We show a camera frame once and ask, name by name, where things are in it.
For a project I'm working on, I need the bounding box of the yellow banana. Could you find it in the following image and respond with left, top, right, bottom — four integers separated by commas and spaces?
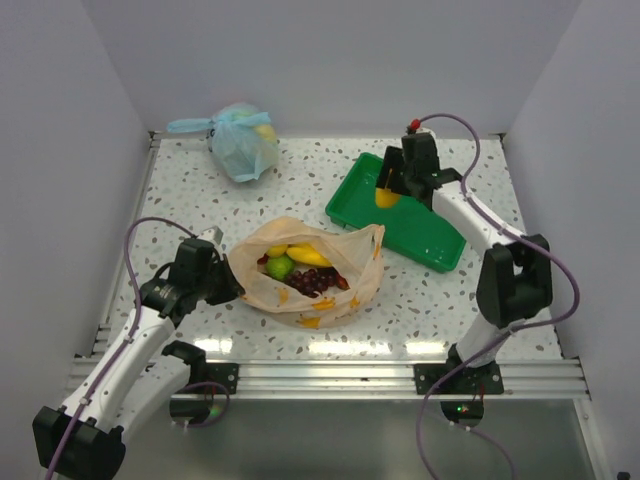
285, 243, 332, 268

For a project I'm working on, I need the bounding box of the dark red grape bunch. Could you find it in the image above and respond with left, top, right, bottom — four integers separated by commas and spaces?
284, 267, 350, 298

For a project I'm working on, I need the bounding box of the orange banana-print plastic bag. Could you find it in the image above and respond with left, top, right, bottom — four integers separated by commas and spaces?
228, 217, 385, 329

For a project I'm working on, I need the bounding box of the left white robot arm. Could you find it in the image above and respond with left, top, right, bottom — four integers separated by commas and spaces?
32, 237, 244, 479

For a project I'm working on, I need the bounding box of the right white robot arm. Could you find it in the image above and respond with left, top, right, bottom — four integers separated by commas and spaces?
376, 133, 553, 369

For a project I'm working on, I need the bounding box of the green lime fruit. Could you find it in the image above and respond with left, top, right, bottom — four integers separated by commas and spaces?
265, 254, 296, 281

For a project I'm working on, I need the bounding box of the blue tied plastic bag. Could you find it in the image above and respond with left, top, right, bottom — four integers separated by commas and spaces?
167, 103, 279, 183

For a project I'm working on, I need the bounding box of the red yellow mango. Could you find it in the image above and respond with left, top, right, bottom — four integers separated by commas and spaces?
257, 244, 289, 265

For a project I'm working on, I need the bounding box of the green plastic tray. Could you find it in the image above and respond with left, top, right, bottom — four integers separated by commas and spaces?
325, 153, 466, 273

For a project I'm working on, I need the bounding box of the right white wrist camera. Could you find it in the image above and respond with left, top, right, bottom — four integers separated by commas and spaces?
406, 119, 436, 137

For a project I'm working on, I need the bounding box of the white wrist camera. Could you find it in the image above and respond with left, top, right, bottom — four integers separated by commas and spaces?
406, 119, 436, 137
198, 226, 223, 247

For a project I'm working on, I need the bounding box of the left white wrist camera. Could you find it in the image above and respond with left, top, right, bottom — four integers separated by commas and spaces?
198, 226, 223, 247

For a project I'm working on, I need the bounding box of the aluminium frame rail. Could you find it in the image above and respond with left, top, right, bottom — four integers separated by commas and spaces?
67, 357, 591, 401

